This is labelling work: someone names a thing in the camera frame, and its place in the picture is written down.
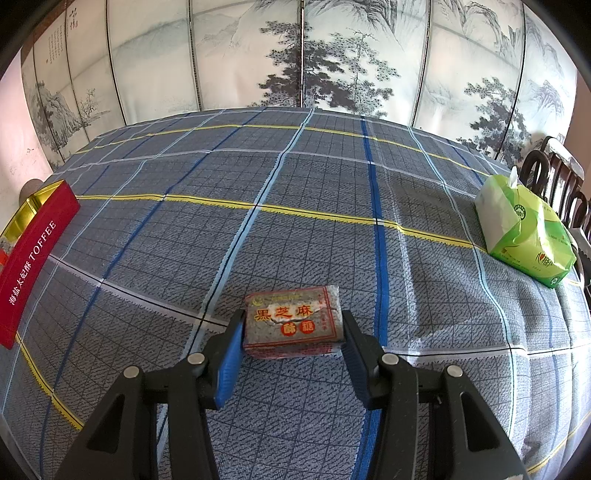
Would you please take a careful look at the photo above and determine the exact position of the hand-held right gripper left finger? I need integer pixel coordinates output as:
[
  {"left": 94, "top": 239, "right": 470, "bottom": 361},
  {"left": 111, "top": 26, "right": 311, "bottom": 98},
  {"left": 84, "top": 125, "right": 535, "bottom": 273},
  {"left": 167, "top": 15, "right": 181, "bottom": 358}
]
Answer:
[{"left": 58, "top": 308, "right": 246, "bottom": 480}]

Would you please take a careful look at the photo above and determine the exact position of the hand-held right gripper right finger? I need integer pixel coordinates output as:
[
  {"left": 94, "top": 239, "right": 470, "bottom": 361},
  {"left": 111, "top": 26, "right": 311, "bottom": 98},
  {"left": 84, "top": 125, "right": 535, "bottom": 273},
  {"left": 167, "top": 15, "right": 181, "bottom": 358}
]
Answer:
[{"left": 341, "top": 311, "right": 529, "bottom": 480}]

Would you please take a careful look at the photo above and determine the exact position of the brown sesame candy packet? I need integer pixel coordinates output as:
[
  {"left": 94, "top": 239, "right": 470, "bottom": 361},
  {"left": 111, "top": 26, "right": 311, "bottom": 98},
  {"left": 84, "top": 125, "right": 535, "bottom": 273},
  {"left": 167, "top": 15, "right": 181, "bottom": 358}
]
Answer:
[{"left": 243, "top": 285, "right": 348, "bottom": 360}]

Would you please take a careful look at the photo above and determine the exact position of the red tin box gold inside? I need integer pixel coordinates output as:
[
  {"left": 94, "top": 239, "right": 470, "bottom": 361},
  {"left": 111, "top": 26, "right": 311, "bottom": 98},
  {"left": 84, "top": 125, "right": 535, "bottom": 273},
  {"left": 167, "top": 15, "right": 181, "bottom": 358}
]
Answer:
[{"left": 0, "top": 180, "right": 81, "bottom": 349}]

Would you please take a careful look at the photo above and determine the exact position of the green tissue pack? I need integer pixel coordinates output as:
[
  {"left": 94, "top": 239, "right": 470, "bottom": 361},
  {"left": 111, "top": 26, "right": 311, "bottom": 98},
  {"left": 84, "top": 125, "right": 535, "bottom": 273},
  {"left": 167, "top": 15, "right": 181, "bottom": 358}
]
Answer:
[{"left": 475, "top": 167, "right": 578, "bottom": 289}]

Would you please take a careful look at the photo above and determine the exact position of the grey black jagged cloth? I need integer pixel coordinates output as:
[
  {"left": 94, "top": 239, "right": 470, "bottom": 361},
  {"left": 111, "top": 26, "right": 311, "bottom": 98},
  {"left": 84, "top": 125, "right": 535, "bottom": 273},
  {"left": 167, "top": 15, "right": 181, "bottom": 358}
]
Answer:
[{"left": 573, "top": 226, "right": 591, "bottom": 278}]

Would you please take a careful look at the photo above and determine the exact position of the dark wooden chair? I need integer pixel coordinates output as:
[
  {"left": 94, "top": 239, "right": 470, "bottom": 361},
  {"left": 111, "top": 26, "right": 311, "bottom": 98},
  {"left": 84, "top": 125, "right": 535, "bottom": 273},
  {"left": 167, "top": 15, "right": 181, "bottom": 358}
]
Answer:
[
  {"left": 566, "top": 185, "right": 591, "bottom": 287},
  {"left": 522, "top": 135, "right": 578, "bottom": 217}
]

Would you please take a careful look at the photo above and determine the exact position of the ink landscape folding screen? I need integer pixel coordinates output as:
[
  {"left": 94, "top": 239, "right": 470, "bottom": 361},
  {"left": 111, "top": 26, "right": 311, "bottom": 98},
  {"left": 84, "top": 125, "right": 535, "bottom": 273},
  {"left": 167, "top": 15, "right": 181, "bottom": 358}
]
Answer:
[{"left": 21, "top": 0, "right": 578, "bottom": 169}]

